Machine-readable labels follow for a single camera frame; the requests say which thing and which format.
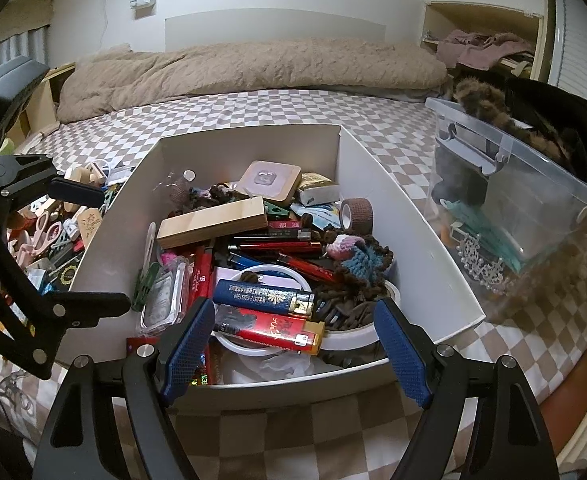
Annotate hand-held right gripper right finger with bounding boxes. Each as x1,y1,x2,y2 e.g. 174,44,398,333
372,297,560,480

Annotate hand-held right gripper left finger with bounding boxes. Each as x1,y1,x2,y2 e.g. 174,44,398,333
30,297,217,480

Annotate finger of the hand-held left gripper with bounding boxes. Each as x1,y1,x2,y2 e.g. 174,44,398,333
0,154,105,208
0,232,132,381

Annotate heap of lighters and trinkets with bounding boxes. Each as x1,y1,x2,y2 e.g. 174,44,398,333
6,160,134,306
188,230,339,358

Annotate white cardboard box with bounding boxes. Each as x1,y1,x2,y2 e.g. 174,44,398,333
68,124,485,406

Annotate black round tin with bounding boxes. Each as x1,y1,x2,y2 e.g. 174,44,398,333
48,259,85,291

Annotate pink scissors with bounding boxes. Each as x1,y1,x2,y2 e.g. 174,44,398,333
10,210,71,261

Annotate wooden bedside shelf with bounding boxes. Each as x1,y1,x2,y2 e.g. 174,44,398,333
8,62,76,153

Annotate grey white curtain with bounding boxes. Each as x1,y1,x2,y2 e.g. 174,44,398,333
0,27,49,78

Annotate clear plastic case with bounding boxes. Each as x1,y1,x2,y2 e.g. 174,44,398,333
140,260,191,337

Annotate green clips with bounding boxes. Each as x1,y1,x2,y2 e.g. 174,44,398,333
133,265,161,311

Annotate beige printed valance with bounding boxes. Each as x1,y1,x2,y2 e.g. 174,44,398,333
0,0,56,43

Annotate blue pink crochet piece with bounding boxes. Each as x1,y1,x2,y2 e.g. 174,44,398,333
323,227,397,286

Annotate pearl tiara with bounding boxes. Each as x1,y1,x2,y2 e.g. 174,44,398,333
456,235,507,291

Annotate rectangular wooden block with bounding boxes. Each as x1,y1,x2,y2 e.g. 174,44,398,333
156,196,269,250

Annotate brown tape roll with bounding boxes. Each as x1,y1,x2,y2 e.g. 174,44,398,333
340,198,375,235

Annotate teal plastic piece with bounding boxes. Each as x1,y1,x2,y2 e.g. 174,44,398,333
443,200,524,271

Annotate small gold white carton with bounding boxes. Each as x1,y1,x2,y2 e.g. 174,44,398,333
293,171,341,206

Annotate clear plastic storage bin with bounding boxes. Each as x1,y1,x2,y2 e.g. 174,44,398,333
425,96,587,311

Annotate beige duvet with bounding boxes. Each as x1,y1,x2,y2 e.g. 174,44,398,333
56,39,449,123

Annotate checkered bed sheet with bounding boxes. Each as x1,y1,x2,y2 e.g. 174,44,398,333
0,87,587,480

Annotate white headboard panel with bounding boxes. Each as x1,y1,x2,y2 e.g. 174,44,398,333
164,10,387,53

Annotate brown fur scarf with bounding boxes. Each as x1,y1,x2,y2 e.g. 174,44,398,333
453,77,569,161

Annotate black hat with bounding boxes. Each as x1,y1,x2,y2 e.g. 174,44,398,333
503,77,587,196

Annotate pink clothes pile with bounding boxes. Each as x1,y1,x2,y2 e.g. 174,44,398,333
436,29,534,72

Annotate white louvred door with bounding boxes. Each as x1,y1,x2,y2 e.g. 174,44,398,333
546,0,587,106

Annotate cream wall shelf niche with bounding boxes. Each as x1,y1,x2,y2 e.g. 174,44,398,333
420,1,547,81

